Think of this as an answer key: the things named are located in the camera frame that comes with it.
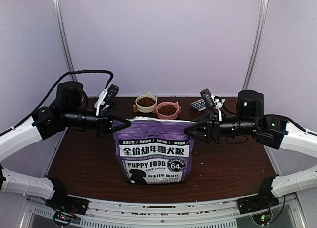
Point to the brown kibble in pink bowl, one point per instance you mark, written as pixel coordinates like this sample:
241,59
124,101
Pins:
167,110

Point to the left aluminium frame post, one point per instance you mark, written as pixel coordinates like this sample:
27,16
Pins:
63,36

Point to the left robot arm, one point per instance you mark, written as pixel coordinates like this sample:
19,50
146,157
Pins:
64,112

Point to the right aluminium frame post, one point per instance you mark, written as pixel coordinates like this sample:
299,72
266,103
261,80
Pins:
257,42

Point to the navy white-dotted bowl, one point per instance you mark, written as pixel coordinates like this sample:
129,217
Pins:
103,104

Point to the cream cat-ear pet bowl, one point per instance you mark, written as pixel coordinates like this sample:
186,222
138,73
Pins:
150,109

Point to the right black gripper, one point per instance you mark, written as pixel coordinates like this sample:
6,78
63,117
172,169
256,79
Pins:
212,129

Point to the purple pet food bag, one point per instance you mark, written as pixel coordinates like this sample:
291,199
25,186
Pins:
155,151

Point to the aluminium frame post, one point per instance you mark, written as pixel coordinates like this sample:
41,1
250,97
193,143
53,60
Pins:
257,42
63,36

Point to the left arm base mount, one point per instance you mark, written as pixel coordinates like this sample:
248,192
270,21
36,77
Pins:
63,202

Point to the blue zigzag patterned bowl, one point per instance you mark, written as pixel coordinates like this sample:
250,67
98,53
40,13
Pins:
198,105

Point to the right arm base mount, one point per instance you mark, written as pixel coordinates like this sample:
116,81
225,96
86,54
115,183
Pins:
263,200

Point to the pink cat-ear pet bowl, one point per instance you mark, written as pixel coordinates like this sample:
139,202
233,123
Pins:
172,117

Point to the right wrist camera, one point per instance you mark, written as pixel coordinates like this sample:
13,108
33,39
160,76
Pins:
212,101

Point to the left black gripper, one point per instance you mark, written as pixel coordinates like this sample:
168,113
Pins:
104,122

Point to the brown kibble in cream bowl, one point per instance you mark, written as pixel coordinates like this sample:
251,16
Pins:
146,101

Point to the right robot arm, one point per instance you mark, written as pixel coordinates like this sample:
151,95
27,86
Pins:
275,131

